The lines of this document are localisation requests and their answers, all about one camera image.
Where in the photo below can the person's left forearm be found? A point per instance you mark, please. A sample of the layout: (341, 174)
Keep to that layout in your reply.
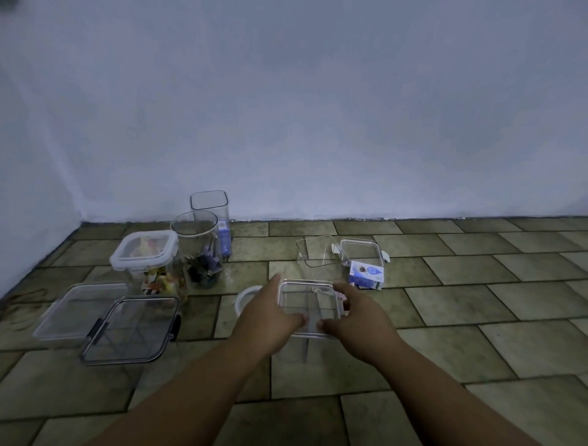
(183, 395)

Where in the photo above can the small clear square plastic container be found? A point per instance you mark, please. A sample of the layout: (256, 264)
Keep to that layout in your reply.
(307, 298)

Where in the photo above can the tall clear black-rimmed square container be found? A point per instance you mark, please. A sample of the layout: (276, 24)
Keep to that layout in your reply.
(210, 206)

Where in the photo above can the person's right hand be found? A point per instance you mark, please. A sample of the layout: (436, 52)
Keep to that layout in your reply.
(363, 328)

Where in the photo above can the pile of black binder clips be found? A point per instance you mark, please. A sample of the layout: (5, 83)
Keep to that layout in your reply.
(204, 271)

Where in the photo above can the clear lid with black rim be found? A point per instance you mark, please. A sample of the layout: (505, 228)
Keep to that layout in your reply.
(133, 328)

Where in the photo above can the small blue box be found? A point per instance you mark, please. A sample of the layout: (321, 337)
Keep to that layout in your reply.
(224, 239)

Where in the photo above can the person's right thumb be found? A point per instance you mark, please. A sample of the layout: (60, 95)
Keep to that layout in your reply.
(330, 325)

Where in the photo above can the clear container with white lid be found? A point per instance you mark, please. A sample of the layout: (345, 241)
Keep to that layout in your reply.
(144, 255)

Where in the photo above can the clear plastic lid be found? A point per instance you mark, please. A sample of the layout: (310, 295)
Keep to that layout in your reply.
(319, 250)

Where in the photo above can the white round lid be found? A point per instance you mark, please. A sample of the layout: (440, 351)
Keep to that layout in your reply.
(243, 298)

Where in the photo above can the large clear rectangular plastic container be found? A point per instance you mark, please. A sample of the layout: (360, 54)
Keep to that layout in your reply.
(76, 310)

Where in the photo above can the colourful small items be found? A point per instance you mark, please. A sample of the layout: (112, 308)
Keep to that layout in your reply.
(158, 281)

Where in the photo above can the person's left thumb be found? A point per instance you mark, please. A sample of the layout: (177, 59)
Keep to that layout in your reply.
(298, 321)

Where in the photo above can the blue and white carton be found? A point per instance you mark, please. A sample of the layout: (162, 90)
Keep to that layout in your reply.
(365, 274)

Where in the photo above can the clear round plastic jar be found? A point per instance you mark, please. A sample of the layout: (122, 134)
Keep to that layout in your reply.
(197, 243)

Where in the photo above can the person's right forearm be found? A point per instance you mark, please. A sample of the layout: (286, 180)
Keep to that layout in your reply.
(441, 404)

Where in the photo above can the clear container with white clips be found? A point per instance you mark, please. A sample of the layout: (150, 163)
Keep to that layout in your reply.
(363, 250)

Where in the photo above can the person's left hand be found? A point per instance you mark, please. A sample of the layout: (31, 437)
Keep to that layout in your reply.
(262, 321)

